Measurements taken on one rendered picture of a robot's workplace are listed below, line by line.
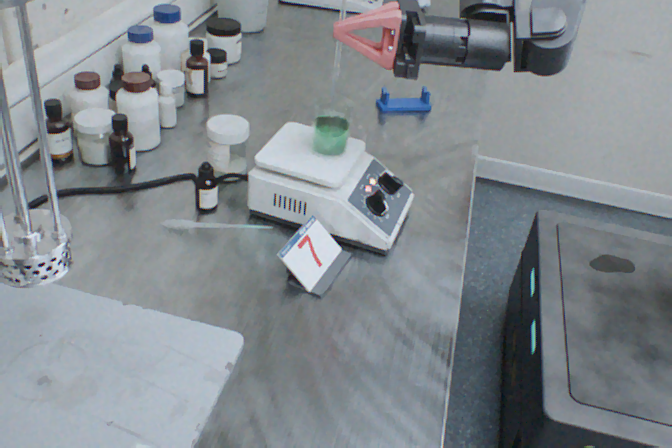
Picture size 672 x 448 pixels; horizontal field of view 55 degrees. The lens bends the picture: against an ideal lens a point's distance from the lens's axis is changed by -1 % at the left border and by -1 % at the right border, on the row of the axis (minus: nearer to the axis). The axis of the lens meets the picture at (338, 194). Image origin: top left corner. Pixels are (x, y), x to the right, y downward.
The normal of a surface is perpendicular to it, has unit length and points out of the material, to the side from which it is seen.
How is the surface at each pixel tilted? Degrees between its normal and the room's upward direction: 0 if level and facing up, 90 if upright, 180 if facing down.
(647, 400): 0
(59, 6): 90
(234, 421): 0
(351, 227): 90
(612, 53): 90
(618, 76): 90
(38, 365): 0
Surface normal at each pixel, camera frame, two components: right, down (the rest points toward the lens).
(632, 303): 0.11, -0.82
